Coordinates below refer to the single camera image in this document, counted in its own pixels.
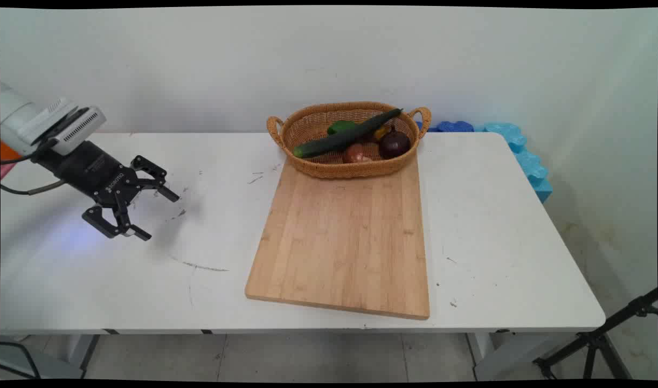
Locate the black metal frame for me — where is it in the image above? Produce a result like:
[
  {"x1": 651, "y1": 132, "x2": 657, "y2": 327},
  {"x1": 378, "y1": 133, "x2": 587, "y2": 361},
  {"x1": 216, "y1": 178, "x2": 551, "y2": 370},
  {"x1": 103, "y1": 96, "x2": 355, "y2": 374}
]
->
[{"x1": 0, "y1": 339, "x2": 41, "y2": 380}]

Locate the dark green cucumber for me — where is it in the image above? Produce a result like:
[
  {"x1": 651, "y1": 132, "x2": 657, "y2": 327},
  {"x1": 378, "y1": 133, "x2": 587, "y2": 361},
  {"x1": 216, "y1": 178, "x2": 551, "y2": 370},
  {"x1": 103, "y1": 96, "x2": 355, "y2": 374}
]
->
[{"x1": 293, "y1": 108, "x2": 404, "y2": 159}]

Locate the bamboo cutting board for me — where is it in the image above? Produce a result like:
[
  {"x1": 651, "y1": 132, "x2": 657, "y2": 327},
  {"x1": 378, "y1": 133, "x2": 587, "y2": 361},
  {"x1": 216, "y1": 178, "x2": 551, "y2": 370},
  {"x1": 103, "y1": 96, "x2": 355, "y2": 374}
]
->
[{"x1": 245, "y1": 156, "x2": 431, "y2": 321}]

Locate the dark blue foam piece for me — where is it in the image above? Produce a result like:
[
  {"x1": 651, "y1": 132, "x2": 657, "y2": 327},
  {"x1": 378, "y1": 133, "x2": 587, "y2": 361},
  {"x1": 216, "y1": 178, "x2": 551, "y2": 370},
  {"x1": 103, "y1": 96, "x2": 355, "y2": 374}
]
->
[{"x1": 415, "y1": 121, "x2": 475, "y2": 133}]

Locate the woven wicker basket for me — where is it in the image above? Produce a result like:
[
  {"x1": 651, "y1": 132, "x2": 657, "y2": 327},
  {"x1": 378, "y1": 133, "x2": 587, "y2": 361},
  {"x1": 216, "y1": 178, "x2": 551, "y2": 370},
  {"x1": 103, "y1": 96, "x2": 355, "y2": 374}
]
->
[{"x1": 266, "y1": 101, "x2": 432, "y2": 179}]

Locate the brown onion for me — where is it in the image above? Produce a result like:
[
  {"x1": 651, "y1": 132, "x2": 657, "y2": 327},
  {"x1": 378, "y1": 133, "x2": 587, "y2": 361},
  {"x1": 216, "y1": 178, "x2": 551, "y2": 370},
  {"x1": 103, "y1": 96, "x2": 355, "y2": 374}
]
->
[{"x1": 343, "y1": 143, "x2": 373, "y2": 164}]

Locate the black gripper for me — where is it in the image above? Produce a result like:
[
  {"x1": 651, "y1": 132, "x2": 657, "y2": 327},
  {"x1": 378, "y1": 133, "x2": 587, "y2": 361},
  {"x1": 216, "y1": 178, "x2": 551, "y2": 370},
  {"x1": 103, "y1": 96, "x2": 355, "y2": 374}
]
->
[{"x1": 37, "y1": 141, "x2": 181, "y2": 241}]

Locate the white table leg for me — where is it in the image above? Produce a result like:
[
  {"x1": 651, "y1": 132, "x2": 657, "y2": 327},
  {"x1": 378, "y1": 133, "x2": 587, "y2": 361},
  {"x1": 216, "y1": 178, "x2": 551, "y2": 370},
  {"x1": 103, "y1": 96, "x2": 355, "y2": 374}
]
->
[
  {"x1": 465, "y1": 331, "x2": 545, "y2": 381},
  {"x1": 64, "y1": 334, "x2": 101, "y2": 379}
]

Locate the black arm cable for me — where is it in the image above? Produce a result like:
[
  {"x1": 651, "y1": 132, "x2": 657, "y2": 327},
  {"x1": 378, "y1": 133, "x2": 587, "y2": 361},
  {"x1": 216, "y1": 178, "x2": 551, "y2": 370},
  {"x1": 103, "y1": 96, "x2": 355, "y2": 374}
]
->
[{"x1": 0, "y1": 153, "x2": 66, "y2": 196}]

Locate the purple red onion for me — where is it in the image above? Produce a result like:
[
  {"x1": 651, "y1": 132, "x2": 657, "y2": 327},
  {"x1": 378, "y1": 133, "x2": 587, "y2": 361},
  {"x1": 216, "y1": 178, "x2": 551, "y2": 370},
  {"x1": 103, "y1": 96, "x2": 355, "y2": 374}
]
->
[{"x1": 379, "y1": 125, "x2": 412, "y2": 160}]

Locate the black tripod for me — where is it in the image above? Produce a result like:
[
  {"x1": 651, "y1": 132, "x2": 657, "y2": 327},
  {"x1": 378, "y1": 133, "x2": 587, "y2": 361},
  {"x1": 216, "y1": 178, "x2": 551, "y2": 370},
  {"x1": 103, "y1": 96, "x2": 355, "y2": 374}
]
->
[{"x1": 532, "y1": 288, "x2": 658, "y2": 380}]

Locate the light blue foam mat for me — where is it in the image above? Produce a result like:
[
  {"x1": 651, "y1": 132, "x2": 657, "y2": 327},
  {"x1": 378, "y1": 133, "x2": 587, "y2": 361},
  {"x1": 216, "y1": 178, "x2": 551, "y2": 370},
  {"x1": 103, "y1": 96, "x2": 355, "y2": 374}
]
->
[{"x1": 475, "y1": 122, "x2": 553, "y2": 204}]

